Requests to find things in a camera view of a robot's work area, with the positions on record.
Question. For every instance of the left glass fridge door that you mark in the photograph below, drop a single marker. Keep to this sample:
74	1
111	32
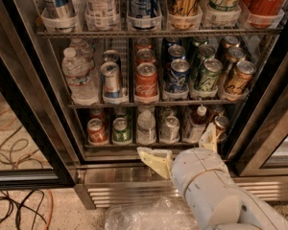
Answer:
33	86

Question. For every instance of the bottom brown soda can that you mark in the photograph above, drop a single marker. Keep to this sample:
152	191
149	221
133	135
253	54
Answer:
221	123

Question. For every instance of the bottom green soda can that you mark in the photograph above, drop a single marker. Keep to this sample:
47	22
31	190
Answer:
120	131

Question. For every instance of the clear water bottle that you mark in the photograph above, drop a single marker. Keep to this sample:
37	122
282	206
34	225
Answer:
83	49
146	128
77	73

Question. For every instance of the middle wire fridge shelf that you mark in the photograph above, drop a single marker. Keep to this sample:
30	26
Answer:
162	103

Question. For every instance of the right glass fridge door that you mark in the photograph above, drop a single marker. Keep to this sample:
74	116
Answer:
261	149

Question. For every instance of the red coke can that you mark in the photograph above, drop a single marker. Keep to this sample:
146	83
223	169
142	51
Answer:
143	43
145	55
146	80

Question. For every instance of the top golden bottle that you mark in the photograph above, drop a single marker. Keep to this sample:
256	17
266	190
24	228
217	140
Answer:
182	13

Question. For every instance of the bottom clear water bottle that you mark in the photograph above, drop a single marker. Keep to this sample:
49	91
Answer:
146	128

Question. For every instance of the green soda can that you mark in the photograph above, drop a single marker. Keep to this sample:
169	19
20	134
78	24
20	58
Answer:
120	131
208	75
196	41
203	52

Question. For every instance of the bottom tea bottle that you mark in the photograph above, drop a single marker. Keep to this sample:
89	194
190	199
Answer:
194	124

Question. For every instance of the red coke can front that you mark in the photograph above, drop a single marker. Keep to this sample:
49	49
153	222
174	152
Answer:
146	80

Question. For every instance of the blue pepsi can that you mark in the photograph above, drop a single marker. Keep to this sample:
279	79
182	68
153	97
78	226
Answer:
167	42
177	76
175	52

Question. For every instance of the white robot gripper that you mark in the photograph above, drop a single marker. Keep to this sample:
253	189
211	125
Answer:
195	164

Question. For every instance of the top red coke bottle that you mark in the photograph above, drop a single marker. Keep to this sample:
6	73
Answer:
260	14

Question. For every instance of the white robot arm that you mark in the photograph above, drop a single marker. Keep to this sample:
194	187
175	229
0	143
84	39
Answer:
251	213

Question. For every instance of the rear red bull can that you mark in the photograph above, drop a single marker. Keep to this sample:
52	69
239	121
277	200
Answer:
111	55

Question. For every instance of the clear plastic bin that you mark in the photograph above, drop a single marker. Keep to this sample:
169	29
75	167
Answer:
163	213

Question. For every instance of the bottom red soda can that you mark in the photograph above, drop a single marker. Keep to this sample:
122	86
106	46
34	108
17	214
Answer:
96	130

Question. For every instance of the front red bull can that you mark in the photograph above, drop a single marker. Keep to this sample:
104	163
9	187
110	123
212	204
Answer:
111	80

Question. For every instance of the front green soda can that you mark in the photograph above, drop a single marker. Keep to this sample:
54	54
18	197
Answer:
208	75

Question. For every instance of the top white label bottle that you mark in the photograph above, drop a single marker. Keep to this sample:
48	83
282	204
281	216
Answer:
104	12

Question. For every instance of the front brown soda can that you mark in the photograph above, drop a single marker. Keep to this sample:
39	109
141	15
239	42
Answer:
239	77

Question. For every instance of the wire fridge shelf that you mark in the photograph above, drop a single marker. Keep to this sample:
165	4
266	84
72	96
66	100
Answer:
132	34
162	103

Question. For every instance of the upper wire fridge shelf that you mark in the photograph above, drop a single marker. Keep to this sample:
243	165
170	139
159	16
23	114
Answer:
132	34

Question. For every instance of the red bull can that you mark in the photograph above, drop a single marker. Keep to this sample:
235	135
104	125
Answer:
111	80
111	55

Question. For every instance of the rear clear water bottle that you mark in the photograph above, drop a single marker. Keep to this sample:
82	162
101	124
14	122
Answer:
83	49

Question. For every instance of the brown soda can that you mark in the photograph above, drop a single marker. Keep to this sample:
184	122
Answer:
228	41
221	123
232	56
239	77

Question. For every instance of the top blue white bottle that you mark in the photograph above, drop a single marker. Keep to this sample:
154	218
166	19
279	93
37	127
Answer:
59	15

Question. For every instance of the bottom silver soda can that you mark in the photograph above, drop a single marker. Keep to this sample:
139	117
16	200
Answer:
170	129

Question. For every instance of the front blue pepsi can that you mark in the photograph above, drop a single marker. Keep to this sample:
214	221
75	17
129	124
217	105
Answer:
177	76

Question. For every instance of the glass fridge door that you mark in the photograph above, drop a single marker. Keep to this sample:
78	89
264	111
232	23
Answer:
261	149
33	86

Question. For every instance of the front clear water bottle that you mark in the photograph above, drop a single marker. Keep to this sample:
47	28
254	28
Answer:
77	73

